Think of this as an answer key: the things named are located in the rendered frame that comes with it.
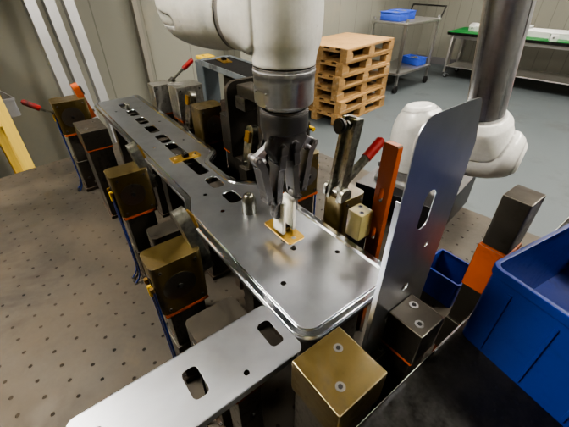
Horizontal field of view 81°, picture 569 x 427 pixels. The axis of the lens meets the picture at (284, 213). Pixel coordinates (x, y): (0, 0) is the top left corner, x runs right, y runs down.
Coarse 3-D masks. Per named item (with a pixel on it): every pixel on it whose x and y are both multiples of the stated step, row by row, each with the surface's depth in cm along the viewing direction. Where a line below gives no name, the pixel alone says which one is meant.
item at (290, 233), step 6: (270, 222) 67; (270, 228) 65; (288, 228) 64; (276, 234) 64; (288, 234) 64; (294, 234) 64; (300, 234) 64; (288, 240) 62; (294, 240) 62; (300, 240) 63
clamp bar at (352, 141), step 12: (336, 120) 60; (348, 120) 61; (360, 120) 61; (336, 132) 61; (348, 132) 64; (360, 132) 62; (348, 144) 63; (336, 156) 66; (348, 156) 64; (336, 168) 68; (348, 168) 65; (336, 180) 70; (348, 180) 67
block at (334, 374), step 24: (336, 336) 42; (312, 360) 39; (336, 360) 39; (360, 360) 39; (312, 384) 37; (336, 384) 37; (360, 384) 37; (312, 408) 39; (336, 408) 35; (360, 408) 38
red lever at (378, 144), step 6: (378, 138) 70; (372, 144) 70; (378, 144) 70; (366, 150) 70; (372, 150) 70; (378, 150) 70; (366, 156) 70; (372, 156) 70; (360, 162) 70; (366, 162) 70; (354, 168) 70; (360, 168) 70; (354, 174) 69; (336, 186) 69; (336, 192) 69
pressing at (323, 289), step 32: (128, 128) 114; (160, 128) 114; (160, 160) 95; (192, 192) 81; (224, 192) 81; (256, 192) 81; (224, 224) 71; (256, 224) 71; (320, 224) 70; (224, 256) 63; (256, 256) 63; (288, 256) 63; (320, 256) 63; (352, 256) 63; (256, 288) 57; (288, 288) 56; (320, 288) 56; (352, 288) 56; (288, 320) 51; (320, 320) 51
